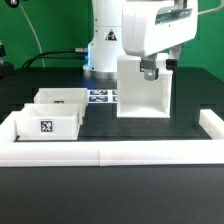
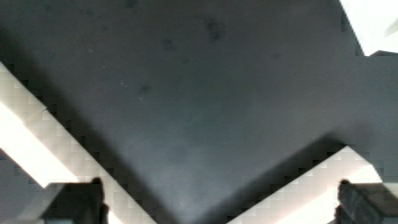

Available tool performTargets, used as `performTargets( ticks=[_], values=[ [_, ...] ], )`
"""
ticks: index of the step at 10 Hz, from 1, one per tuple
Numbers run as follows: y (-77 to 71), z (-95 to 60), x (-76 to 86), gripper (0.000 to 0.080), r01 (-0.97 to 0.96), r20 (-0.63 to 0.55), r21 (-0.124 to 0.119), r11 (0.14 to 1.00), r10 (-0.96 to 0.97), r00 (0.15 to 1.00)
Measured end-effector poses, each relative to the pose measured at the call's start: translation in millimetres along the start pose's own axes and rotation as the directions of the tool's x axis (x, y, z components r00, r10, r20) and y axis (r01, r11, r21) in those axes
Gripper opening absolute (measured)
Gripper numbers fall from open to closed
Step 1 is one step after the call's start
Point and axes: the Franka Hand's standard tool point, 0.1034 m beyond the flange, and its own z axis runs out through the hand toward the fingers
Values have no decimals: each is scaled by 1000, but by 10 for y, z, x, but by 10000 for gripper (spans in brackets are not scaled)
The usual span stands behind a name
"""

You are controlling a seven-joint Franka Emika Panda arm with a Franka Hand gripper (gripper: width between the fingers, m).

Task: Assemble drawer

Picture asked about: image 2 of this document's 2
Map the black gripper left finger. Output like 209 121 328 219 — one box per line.
40 178 109 224

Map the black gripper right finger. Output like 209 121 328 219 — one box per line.
337 179 398 224

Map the white U-shaped boundary frame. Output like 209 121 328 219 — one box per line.
0 63 383 224

